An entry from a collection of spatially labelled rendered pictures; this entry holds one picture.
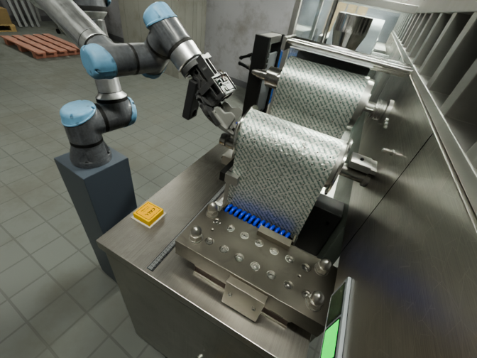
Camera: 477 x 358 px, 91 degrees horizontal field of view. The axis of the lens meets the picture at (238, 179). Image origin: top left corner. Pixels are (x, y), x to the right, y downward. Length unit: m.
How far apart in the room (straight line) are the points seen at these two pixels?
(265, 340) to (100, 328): 1.17
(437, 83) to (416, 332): 0.44
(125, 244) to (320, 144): 0.63
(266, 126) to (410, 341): 0.46
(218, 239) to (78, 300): 1.29
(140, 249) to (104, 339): 0.95
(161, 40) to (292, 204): 0.53
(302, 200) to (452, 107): 0.34
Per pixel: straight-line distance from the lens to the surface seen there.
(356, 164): 0.58
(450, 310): 0.24
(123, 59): 0.70
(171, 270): 0.74
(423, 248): 0.30
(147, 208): 0.86
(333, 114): 0.75
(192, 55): 0.65
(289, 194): 0.62
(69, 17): 0.80
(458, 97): 0.44
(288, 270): 0.64
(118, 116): 1.08
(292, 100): 0.77
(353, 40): 1.21
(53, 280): 1.93
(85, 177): 1.07
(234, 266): 0.61
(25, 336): 1.83
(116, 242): 0.82
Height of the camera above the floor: 1.55
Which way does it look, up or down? 39 degrees down
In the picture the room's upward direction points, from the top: 11 degrees clockwise
